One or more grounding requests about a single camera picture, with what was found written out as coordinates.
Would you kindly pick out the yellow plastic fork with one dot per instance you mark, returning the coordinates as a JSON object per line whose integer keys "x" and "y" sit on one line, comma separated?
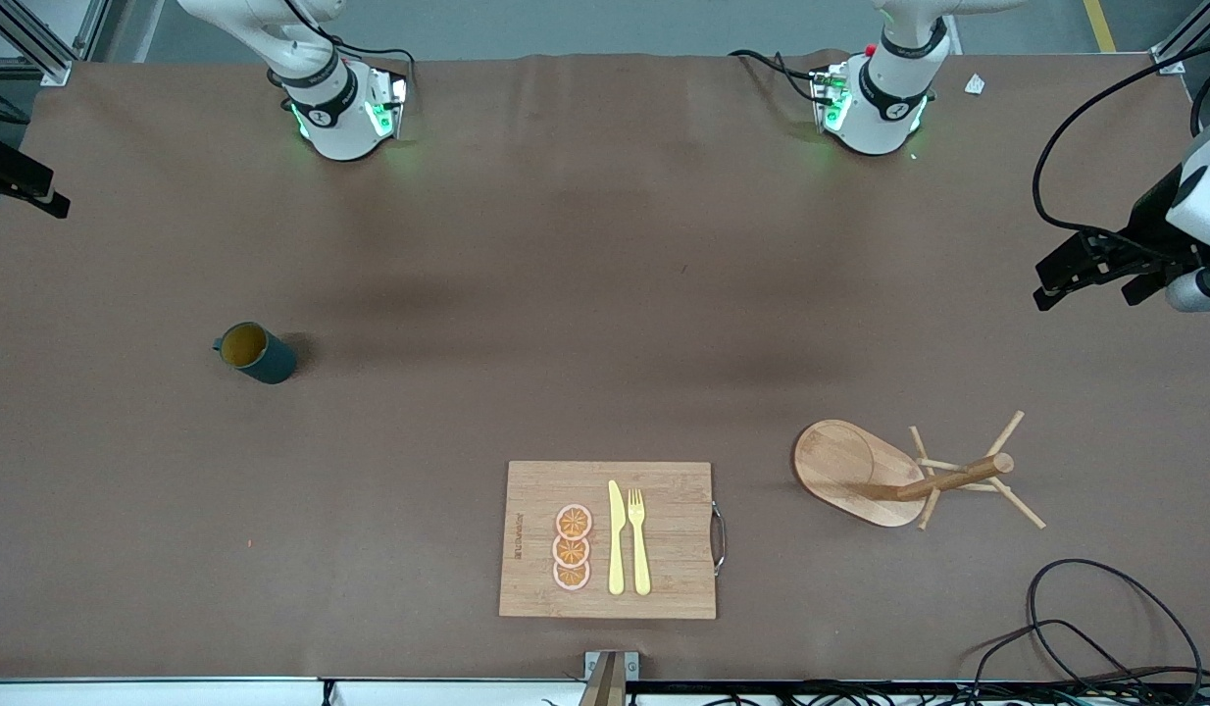
{"x": 640, "y": 549}

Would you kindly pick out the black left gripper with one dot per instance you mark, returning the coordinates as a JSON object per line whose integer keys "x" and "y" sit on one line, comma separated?
{"x": 1150, "y": 231}

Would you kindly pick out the yellow plastic knife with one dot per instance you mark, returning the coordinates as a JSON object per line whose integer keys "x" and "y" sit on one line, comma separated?
{"x": 616, "y": 539}

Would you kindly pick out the wooden camera mount bracket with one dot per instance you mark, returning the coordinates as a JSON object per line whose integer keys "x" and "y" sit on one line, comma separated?
{"x": 605, "y": 681}

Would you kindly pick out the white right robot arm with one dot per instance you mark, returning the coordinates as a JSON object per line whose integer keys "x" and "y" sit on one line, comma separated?
{"x": 330, "y": 108}

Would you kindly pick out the dark teal cup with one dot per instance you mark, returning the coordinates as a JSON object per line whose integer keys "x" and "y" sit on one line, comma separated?
{"x": 269, "y": 363}

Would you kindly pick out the wooden mug rack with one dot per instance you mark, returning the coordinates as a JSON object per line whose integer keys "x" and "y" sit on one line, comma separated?
{"x": 840, "y": 463}

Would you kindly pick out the toy orange slice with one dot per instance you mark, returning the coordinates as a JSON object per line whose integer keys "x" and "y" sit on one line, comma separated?
{"x": 571, "y": 551}
{"x": 571, "y": 577}
{"x": 573, "y": 521}

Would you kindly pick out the white table edge rail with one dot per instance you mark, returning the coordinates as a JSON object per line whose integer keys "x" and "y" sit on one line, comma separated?
{"x": 174, "y": 694}

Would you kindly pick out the brown table cover mat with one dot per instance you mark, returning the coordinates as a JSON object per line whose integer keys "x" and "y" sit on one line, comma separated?
{"x": 272, "y": 539}

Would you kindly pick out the bamboo cutting board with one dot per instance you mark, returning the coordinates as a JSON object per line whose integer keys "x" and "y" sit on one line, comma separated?
{"x": 664, "y": 539}

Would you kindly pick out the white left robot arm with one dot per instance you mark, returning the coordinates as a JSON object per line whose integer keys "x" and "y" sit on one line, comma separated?
{"x": 884, "y": 98}

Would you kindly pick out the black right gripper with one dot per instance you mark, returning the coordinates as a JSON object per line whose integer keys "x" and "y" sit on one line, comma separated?
{"x": 7, "y": 169}

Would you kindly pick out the white paper scrap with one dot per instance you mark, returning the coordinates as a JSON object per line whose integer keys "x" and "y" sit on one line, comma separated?
{"x": 975, "y": 84}

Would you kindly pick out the aluminium frame profile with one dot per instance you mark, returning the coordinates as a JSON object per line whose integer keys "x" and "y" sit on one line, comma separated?
{"x": 36, "y": 47}
{"x": 1179, "y": 49}

